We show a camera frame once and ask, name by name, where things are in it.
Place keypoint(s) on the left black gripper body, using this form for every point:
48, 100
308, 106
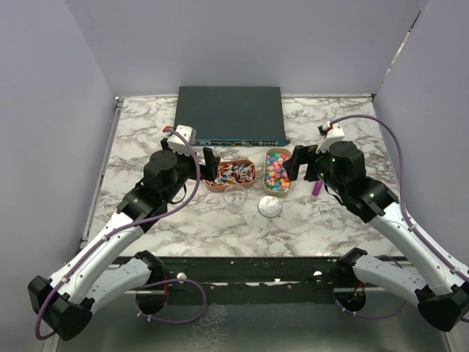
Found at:
187, 166

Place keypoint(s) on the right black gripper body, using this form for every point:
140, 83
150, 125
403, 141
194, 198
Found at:
318, 167

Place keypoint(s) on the purple plastic scoop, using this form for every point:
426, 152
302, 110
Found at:
317, 188

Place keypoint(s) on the beige tray of star candies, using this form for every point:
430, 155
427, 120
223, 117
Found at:
275, 179

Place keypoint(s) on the clear plastic jar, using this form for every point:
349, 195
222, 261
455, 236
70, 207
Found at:
235, 197

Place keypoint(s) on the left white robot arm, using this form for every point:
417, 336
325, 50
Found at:
67, 299

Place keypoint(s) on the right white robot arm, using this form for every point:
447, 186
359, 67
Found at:
438, 287

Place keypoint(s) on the silver jar lid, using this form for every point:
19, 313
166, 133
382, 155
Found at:
270, 206

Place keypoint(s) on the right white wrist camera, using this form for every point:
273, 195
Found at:
332, 133

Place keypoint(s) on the blue network switch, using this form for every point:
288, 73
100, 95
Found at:
232, 116

